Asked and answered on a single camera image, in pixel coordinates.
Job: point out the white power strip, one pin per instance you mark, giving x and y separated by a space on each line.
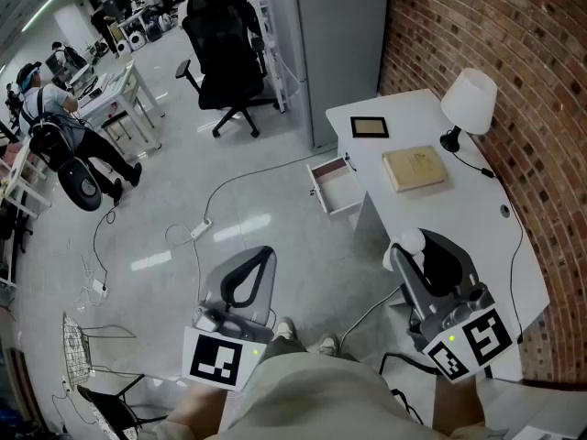
201 229

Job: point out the person's left forearm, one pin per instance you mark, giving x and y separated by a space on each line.
197 410

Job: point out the white table lamp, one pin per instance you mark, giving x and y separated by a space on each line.
470 103

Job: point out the white drawer with brown sides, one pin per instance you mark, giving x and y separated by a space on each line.
341 190

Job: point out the person's right shoe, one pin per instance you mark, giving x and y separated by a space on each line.
328 344

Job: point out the person's left shoe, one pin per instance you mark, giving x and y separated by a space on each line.
285 328

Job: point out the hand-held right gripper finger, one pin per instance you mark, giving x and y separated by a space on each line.
410 278
447 268

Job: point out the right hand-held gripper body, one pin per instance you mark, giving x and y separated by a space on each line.
463 328

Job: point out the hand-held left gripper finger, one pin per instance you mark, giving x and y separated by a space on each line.
215 282
269 287

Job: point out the black picture frame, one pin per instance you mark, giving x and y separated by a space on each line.
369 127

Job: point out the grey cabinet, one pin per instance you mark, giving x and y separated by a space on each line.
344 39

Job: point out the person's dark trousers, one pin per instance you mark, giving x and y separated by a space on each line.
284 347

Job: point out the white table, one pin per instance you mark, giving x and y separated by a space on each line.
119 92

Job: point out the white shelf rack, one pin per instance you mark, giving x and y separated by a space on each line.
275 62

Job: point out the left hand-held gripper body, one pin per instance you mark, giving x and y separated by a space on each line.
215 355

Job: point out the white power adapter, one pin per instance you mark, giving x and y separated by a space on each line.
100 287

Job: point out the white desk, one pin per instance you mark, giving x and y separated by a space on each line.
458 218

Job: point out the person's beige shirt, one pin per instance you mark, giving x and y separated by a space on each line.
312 397

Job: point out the person's shoe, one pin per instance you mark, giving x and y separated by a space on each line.
285 328
328 344

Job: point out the beige book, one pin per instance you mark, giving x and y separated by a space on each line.
415 168

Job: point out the person's right forearm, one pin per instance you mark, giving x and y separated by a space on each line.
458 406

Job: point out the black office chair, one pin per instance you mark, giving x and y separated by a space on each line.
229 62

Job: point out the white cloth bundle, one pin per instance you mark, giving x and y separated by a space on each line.
412 240

